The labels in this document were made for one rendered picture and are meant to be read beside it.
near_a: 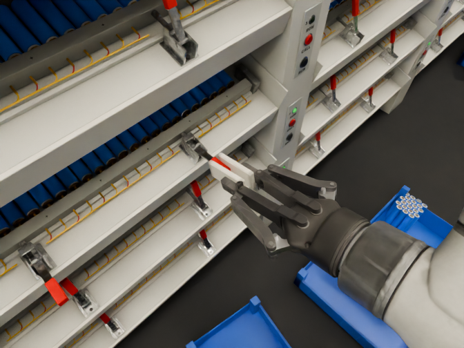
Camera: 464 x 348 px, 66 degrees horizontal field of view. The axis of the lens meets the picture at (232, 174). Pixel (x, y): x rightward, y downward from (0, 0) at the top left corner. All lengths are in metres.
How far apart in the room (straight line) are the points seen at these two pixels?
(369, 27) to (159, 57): 0.56
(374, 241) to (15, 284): 0.43
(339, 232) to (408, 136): 1.05
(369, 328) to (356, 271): 0.66
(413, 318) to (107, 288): 0.51
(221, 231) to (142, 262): 0.28
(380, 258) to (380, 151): 0.98
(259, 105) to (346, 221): 0.32
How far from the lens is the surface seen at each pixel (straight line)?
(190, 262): 0.89
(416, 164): 1.35
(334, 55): 0.79
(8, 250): 0.54
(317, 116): 0.92
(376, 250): 0.38
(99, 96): 0.41
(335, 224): 0.40
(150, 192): 0.55
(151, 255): 0.71
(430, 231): 1.21
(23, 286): 0.54
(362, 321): 1.04
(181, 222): 0.72
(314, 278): 1.04
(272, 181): 0.48
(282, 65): 0.61
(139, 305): 0.88
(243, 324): 0.98
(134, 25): 0.46
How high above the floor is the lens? 0.96
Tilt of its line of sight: 55 degrees down
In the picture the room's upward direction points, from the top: straight up
